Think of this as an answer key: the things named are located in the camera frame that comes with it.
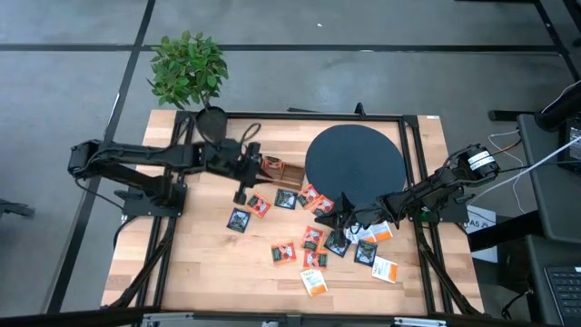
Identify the black crossbeam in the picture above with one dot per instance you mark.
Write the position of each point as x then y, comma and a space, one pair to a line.
68, 316

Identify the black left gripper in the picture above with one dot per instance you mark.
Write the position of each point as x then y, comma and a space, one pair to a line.
231, 159

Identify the orange peach tea bag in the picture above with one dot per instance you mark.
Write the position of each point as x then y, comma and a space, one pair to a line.
283, 252
258, 205
313, 238
315, 260
322, 205
308, 196
273, 162

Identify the white orange Tazo tea bag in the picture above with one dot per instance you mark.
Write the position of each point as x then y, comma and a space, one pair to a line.
314, 282
360, 235
385, 270
382, 231

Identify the wooden three-compartment tea box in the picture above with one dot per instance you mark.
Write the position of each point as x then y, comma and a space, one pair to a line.
292, 175

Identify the silver bracket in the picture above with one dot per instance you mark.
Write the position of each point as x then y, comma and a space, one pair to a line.
420, 322
165, 318

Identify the grey desk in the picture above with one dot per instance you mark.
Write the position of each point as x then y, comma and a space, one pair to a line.
554, 204

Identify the black chair base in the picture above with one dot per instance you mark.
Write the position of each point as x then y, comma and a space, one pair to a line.
16, 209

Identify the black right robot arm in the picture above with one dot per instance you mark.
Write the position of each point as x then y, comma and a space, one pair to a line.
436, 186

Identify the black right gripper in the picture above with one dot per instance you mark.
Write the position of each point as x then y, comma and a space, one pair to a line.
363, 215

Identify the white paper label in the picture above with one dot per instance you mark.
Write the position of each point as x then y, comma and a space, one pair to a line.
481, 220

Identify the black laptop keyboard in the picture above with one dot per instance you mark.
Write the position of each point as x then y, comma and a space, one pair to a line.
565, 293

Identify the green plant in black pot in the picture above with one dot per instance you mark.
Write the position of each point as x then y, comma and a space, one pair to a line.
188, 68

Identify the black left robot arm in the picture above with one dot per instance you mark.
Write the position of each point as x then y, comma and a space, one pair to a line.
150, 153

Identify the dark blue blackcurrant tea bag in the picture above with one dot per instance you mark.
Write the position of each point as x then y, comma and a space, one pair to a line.
337, 245
286, 199
365, 252
238, 220

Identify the dark round mat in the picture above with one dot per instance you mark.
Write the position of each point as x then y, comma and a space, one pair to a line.
354, 159

